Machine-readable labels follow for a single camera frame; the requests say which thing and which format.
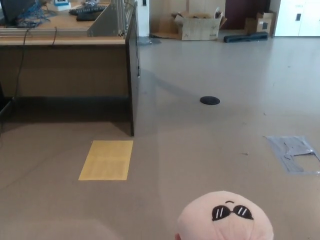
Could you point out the person's bare hand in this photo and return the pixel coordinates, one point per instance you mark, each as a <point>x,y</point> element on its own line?
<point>177,237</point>

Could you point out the pink plush dumpling with sunglasses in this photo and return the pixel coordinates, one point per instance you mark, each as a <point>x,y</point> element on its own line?
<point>225,225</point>

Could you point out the yellow rectangular floor sheet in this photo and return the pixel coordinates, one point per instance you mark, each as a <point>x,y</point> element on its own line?
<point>106,160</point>

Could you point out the grey torn floor tape patch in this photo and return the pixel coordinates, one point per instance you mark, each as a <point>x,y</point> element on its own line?
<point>282,150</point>

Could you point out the black round floor cover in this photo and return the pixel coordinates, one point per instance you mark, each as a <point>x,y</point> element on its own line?
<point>210,100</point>

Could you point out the wooden desk with dark sides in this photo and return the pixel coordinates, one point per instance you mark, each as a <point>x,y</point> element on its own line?
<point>62,70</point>

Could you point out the large open cardboard box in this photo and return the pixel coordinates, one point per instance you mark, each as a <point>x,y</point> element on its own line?
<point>200,28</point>

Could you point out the long black foam block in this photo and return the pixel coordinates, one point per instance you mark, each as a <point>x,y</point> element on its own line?
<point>245,37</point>

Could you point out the plain brown cardboard box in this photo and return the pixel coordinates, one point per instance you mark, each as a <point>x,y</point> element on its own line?
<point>250,26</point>

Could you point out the small cardboard box with label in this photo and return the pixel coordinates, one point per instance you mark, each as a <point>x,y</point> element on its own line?
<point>266,25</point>

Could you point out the dark red door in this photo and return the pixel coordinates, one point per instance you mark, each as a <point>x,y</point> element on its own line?
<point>245,12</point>

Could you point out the black keyboard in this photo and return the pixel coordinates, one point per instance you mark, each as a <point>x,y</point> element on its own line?
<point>87,17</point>
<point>87,9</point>

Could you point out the white cabinet doors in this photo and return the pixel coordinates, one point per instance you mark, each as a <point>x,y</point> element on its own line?
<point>297,17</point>

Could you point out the white and blue box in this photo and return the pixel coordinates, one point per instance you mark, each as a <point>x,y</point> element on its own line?
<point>62,4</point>

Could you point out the black monitor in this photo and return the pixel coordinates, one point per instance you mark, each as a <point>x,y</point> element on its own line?
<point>12,10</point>

